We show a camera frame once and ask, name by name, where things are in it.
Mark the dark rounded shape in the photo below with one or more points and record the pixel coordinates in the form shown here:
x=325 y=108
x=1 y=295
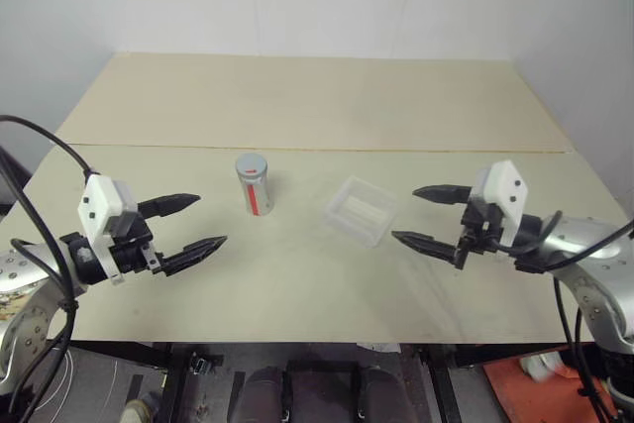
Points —
x=380 y=393
x=265 y=393

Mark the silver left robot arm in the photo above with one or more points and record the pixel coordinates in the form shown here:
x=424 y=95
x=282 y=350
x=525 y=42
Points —
x=30 y=264

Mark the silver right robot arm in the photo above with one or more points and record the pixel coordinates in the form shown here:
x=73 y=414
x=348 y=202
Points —
x=574 y=240

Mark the dark furniture piece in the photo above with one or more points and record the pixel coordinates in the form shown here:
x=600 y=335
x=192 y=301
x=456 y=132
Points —
x=12 y=185

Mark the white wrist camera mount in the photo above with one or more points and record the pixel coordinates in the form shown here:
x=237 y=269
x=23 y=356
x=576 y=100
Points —
x=99 y=200
x=507 y=187

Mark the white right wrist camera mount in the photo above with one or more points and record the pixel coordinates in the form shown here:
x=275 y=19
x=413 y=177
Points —
x=507 y=187

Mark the black metal clamp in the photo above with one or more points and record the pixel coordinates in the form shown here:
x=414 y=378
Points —
x=200 y=364

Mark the grey shoe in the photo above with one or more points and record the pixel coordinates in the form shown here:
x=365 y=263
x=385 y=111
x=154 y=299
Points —
x=141 y=408

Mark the clear plastic box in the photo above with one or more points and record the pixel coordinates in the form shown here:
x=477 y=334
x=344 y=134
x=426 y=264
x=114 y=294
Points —
x=359 y=212

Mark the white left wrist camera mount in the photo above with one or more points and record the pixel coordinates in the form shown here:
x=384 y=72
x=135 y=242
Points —
x=99 y=200

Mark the white object on mat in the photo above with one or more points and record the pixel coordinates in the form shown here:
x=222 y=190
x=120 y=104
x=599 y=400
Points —
x=542 y=365

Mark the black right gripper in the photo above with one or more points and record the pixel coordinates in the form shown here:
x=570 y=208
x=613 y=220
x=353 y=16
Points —
x=480 y=227

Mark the orange floor mat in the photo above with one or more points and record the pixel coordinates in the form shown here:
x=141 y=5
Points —
x=525 y=393

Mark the light blue plastic tube cap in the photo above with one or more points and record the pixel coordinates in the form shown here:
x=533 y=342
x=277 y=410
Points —
x=250 y=165

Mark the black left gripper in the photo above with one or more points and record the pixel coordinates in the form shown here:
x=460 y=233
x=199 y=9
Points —
x=131 y=257

